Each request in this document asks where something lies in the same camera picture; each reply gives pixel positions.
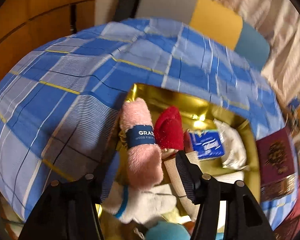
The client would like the beige sock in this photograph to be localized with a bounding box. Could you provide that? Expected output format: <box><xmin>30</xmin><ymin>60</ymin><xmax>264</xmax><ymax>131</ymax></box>
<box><xmin>164</xmin><ymin>158</ymin><xmax>199</xmax><ymax>222</ymax></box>

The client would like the blue tissue packet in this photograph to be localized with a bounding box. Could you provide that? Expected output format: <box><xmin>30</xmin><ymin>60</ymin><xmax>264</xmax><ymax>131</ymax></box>
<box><xmin>188</xmin><ymin>129</ymin><xmax>225</xmax><ymax>160</ymax></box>

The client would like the pink towel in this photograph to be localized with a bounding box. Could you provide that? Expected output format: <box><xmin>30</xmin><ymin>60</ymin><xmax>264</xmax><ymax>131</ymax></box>
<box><xmin>120</xmin><ymin>98</ymin><xmax>164</xmax><ymax>191</ymax></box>

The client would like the white work glove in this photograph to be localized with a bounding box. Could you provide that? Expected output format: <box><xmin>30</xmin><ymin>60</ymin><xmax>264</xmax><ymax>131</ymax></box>
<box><xmin>101</xmin><ymin>182</ymin><xmax>177</xmax><ymax>227</ymax></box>

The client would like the white mesh pouch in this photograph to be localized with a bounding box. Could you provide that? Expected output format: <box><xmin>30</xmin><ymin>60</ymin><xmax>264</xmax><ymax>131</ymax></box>
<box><xmin>213</xmin><ymin>119</ymin><xmax>247</xmax><ymax>171</ymax></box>

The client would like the red knit item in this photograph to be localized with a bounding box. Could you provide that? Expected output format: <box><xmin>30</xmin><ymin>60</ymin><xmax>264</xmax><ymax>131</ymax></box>
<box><xmin>154</xmin><ymin>106</ymin><xmax>184</xmax><ymax>150</ymax></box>

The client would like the teal plush ball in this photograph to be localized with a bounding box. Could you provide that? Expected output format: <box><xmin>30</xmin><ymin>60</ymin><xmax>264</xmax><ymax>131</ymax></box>
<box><xmin>145</xmin><ymin>221</ymin><xmax>191</xmax><ymax>240</ymax></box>

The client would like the gold tray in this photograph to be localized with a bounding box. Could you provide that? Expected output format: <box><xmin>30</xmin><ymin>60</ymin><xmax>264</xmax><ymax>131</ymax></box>
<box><xmin>95</xmin><ymin>83</ymin><xmax>262</xmax><ymax>240</ymax></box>

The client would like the blue plaid tablecloth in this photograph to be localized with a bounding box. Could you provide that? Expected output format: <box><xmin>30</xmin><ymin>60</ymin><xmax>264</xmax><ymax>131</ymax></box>
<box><xmin>0</xmin><ymin>18</ymin><xmax>285</xmax><ymax>220</ymax></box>

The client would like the pink cardboard box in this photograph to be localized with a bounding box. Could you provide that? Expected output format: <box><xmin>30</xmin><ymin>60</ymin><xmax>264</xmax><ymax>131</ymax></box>
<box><xmin>256</xmin><ymin>127</ymin><xmax>296</xmax><ymax>202</ymax></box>

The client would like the patterned beige curtain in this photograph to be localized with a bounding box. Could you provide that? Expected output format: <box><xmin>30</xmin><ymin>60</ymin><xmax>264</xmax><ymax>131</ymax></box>
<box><xmin>217</xmin><ymin>0</ymin><xmax>300</xmax><ymax>103</ymax></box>

